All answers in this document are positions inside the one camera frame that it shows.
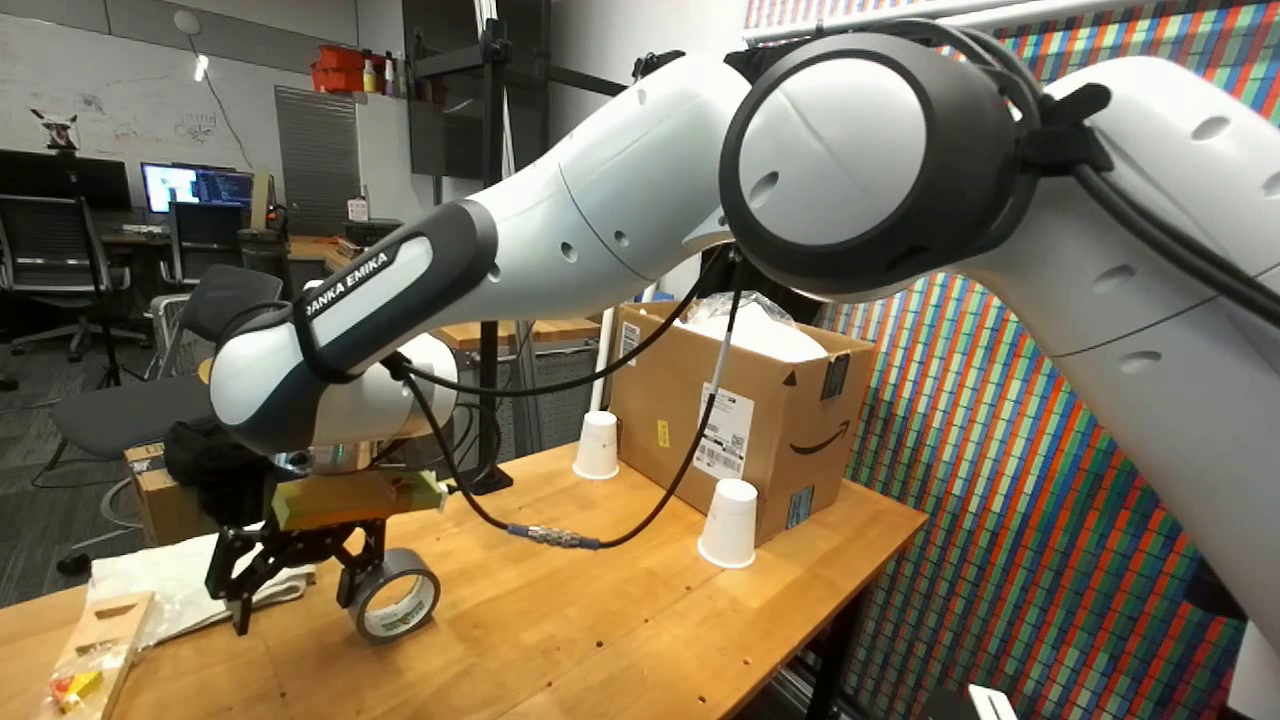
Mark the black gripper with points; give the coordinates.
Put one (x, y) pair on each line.
(240, 513)

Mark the grey masking tape roll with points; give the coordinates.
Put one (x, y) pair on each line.
(431, 606)

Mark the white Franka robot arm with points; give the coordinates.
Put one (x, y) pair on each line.
(601, 227)

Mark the closed brown cardboard box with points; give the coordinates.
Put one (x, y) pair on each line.
(162, 513)

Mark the white folded towel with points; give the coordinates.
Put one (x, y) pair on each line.
(147, 582)

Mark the grey office chair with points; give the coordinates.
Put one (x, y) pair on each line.
(122, 413)

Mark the black stand pole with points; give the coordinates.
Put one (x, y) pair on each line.
(488, 402)

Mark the white paper cup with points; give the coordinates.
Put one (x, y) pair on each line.
(729, 525)
(597, 447)

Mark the wooden workbench with drawers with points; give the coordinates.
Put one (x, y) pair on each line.
(563, 334)

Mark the white stand pole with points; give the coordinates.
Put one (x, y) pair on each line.
(607, 363)

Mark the lit computer monitor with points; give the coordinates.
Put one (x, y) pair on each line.
(193, 184)

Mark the black office chair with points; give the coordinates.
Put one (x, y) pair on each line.
(55, 246)

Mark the grey door panel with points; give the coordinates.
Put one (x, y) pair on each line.
(319, 162)

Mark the red container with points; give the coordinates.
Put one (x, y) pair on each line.
(337, 69)

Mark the brown Amazon cardboard box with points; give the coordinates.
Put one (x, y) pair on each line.
(786, 402)

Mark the white plastic packing bag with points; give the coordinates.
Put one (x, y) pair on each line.
(767, 334)

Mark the black table leg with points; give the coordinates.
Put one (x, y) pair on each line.
(831, 666)

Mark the white flat floor item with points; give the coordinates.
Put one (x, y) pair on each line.
(993, 701)

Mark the multicoloured striped backdrop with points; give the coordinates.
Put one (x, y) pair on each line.
(1014, 533)

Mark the wooden wrist mount block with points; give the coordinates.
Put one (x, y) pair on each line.
(347, 501)

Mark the black wall screen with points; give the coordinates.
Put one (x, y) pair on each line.
(445, 123)

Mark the black stand camera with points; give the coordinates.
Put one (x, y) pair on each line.
(658, 60)

